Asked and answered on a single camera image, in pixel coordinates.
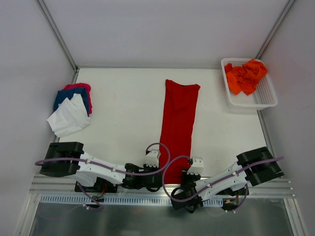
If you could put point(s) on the white slotted cable duct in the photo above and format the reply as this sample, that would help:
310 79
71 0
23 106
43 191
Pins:
127 200

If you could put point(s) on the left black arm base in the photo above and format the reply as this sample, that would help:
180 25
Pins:
94 185

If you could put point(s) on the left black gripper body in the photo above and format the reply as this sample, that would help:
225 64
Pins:
155 179

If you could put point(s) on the red t shirt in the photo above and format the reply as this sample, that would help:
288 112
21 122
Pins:
178 117

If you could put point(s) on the orange t shirt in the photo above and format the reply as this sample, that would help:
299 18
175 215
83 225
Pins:
245 78

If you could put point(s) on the pink folded t shirt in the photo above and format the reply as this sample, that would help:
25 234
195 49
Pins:
82 89

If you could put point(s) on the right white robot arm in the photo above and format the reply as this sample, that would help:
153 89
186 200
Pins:
252 167

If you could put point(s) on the white folded t shirt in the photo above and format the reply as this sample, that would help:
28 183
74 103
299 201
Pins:
64 125

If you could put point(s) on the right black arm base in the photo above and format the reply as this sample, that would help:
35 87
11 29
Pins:
233 193

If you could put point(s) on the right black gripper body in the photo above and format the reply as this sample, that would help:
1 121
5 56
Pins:
186 179

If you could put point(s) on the white plastic basket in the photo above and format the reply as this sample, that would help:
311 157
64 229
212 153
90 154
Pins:
263 97

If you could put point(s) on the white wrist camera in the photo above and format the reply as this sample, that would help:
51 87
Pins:
196 166
152 158

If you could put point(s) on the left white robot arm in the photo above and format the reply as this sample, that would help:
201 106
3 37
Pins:
68 159

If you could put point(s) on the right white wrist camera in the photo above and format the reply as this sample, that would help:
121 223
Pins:
196 166

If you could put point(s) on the blue folded t shirt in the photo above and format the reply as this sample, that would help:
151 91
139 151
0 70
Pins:
73 106

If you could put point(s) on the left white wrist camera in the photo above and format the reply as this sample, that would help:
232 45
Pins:
152 158

